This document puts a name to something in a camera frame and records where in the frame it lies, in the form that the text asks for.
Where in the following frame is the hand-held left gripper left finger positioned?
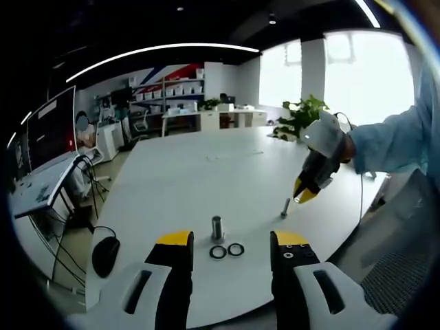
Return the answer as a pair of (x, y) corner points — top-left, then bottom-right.
(67, 230), (195, 330)

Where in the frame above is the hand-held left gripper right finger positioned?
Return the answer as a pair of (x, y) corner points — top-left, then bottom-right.
(269, 230), (405, 330)

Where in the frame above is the large threaded steel stud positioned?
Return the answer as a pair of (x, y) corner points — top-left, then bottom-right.
(210, 215), (226, 243)

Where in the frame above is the person's right hand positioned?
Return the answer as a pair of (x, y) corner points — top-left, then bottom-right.
(338, 132), (357, 164)

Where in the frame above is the large potted green plant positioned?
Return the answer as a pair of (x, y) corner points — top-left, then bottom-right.
(274, 94), (331, 142)

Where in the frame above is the black computer mouse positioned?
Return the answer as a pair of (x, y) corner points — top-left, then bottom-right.
(91, 236), (121, 278)

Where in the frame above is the low white cabinet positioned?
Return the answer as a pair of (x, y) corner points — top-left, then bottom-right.
(201, 109), (267, 130)

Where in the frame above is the grey mesh office chair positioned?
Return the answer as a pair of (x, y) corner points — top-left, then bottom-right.
(324, 168), (437, 317)

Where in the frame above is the small green plant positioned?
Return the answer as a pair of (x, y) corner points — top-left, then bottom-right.
(198, 98), (223, 111)

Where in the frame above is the white trestle table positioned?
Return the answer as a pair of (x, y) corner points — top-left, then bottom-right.
(161, 109), (204, 133)

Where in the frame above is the white drawer cabinet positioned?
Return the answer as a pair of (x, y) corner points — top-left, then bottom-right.
(99, 123), (121, 162)

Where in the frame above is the row of white storage bins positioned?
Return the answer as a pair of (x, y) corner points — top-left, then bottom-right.
(142, 84), (204, 100)

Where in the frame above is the white computer desk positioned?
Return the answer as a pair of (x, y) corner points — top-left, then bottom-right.
(9, 153), (104, 234)

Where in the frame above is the grey shelving rack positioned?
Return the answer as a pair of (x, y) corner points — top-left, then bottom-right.
(129, 77), (207, 114)

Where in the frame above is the ceiling strip light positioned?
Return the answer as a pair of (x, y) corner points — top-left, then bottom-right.
(65, 41), (261, 83)

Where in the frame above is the black equipment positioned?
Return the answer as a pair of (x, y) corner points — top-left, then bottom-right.
(111, 88), (133, 104)

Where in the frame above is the large computer monitor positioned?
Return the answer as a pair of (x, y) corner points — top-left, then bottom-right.
(26, 85), (78, 173)

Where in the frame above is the black mouse cable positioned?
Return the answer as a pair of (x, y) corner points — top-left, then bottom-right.
(91, 225), (118, 241)

